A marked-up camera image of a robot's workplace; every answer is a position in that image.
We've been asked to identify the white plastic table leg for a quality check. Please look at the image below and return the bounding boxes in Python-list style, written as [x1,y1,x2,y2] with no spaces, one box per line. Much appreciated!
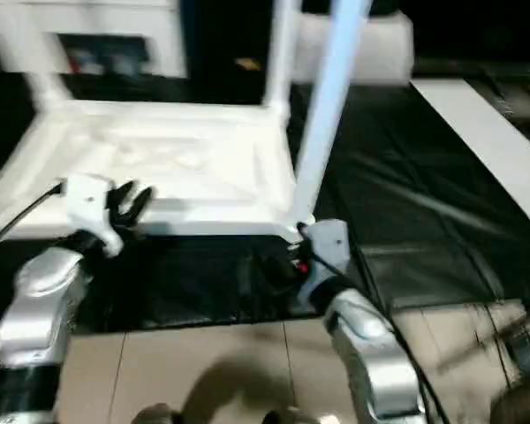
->
[286,0,375,231]
[0,26,74,114]
[261,0,299,117]

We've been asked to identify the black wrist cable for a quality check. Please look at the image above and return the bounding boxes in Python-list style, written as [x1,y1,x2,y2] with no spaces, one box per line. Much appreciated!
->
[0,181,68,248]
[308,246,451,424]

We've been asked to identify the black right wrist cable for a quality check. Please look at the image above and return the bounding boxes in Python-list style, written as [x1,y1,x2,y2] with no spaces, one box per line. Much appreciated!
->
[308,246,451,424]

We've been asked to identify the dark right robot foot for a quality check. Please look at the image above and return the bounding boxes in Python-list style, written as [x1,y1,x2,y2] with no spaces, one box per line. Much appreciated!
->
[262,408,322,424]

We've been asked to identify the black work mat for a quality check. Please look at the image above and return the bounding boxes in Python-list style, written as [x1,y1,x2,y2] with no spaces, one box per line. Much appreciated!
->
[0,70,530,339]

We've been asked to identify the white cabinet with glass doors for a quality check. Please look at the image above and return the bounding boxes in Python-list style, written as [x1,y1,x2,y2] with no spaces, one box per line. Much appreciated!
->
[0,0,189,80]

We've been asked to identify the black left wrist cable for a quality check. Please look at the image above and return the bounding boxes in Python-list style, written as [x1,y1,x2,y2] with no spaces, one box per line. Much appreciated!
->
[0,181,68,248]

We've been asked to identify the white flat panel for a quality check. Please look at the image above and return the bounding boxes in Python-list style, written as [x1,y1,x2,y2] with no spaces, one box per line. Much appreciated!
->
[411,78,530,229]

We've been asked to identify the white plastic table top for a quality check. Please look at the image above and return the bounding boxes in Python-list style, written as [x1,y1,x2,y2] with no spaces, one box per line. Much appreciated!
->
[0,97,317,243]

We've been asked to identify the black cabinet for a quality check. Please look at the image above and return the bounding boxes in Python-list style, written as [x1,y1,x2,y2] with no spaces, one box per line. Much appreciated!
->
[180,0,275,105]

